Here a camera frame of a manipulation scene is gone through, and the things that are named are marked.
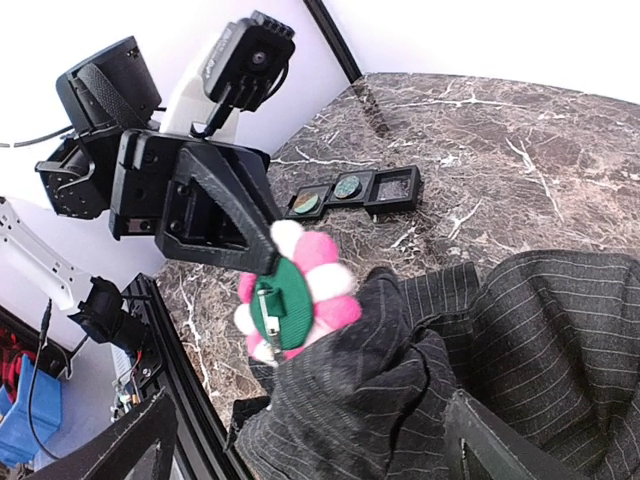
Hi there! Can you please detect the teal round button brooch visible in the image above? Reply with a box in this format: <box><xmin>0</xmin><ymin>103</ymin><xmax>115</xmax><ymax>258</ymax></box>
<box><xmin>334</xmin><ymin>175</ymin><xmax>361</xmax><ymax>200</ymax></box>

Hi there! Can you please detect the black pinstriped garment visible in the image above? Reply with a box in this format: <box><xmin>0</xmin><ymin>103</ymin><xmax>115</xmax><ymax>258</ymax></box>
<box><xmin>230</xmin><ymin>250</ymin><xmax>639</xmax><ymax>479</ymax></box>

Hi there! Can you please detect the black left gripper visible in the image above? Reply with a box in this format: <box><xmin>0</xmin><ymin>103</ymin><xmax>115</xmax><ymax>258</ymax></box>
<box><xmin>109</xmin><ymin>130</ymin><xmax>281</xmax><ymax>275</ymax></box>

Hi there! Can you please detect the pink white beaded brooch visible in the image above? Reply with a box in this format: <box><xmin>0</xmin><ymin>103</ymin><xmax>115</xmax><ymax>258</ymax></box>
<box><xmin>234</xmin><ymin>220</ymin><xmax>362</xmax><ymax>367</ymax></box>

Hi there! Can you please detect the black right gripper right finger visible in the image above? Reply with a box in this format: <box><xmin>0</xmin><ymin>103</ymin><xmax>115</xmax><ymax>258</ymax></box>
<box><xmin>444</xmin><ymin>390</ymin><xmax>585</xmax><ymax>479</ymax></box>

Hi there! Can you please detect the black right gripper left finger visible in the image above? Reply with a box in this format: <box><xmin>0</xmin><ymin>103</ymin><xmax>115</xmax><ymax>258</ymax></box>
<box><xmin>29</xmin><ymin>392</ymin><xmax>178</xmax><ymax>480</ymax></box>

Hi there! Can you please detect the orange green round brooch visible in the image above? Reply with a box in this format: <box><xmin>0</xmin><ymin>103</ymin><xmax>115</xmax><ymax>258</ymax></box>
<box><xmin>292</xmin><ymin>189</ymin><xmax>324</xmax><ymax>216</ymax></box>

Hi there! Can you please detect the black box right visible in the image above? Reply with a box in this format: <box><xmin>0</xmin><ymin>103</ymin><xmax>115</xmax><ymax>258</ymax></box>
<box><xmin>364</xmin><ymin>165</ymin><xmax>421</xmax><ymax>216</ymax></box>

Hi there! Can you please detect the black front frame rail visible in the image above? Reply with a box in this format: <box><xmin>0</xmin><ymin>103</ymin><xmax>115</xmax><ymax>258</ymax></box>
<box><xmin>123</xmin><ymin>274</ymin><xmax>253</xmax><ymax>480</ymax></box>

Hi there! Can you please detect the black box left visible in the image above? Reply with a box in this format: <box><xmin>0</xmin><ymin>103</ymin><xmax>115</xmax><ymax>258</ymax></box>
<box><xmin>284</xmin><ymin>183</ymin><xmax>333</xmax><ymax>221</ymax></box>

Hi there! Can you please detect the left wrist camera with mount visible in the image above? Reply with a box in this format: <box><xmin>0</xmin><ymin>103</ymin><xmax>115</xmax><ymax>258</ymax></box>
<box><xmin>159</xmin><ymin>10</ymin><xmax>295</xmax><ymax>142</ymax></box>

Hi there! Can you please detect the black left corner frame post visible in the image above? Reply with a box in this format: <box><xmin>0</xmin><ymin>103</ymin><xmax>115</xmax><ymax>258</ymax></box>
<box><xmin>303</xmin><ymin>0</ymin><xmax>363</xmax><ymax>84</ymax></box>

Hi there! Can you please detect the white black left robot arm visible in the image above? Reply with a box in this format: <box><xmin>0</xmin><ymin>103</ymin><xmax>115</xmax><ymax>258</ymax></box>
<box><xmin>36</xmin><ymin>24</ymin><xmax>295</xmax><ymax>275</ymax></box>

